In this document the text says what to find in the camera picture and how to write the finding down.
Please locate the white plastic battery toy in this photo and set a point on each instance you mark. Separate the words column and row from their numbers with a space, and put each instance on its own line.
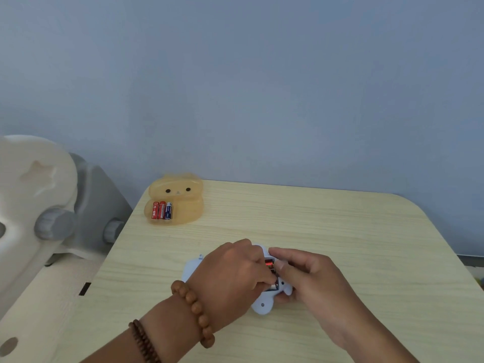
column 262, row 304

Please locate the person's left forearm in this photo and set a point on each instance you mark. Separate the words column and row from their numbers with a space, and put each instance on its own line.
column 158, row 336

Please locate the person's right thumb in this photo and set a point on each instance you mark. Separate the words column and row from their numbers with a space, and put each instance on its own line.
column 284, row 271

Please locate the person's right forearm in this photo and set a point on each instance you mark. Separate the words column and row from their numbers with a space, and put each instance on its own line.
column 374, row 340

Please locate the person's left hand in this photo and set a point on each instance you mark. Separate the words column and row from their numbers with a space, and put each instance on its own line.
column 227, row 283

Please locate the red battery in toy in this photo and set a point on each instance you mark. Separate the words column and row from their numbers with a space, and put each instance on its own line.
column 269, row 263

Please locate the blue and white battery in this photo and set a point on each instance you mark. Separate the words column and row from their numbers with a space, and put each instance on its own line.
column 169, row 210

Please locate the large grey plastic knob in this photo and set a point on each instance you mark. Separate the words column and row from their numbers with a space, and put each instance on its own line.
column 55, row 224

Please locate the person's right hand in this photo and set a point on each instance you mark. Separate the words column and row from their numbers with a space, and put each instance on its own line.
column 321, row 294

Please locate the small grey plastic knob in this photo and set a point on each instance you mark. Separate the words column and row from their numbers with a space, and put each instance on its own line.
column 112, row 231

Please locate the white plastic seat panel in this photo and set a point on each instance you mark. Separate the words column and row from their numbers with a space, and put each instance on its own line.
column 41, row 302

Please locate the grey plastic bracket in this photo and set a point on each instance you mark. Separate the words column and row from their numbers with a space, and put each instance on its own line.
column 98, row 200

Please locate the dark grey baseboard strip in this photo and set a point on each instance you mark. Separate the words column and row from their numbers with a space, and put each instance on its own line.
column 470, row 260

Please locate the yellow translucent bear-shaped tray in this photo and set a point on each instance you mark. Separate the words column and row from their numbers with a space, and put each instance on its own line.
column 185, row 207

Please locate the person's left thumb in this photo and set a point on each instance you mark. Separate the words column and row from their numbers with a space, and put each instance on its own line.
column 266, row 280

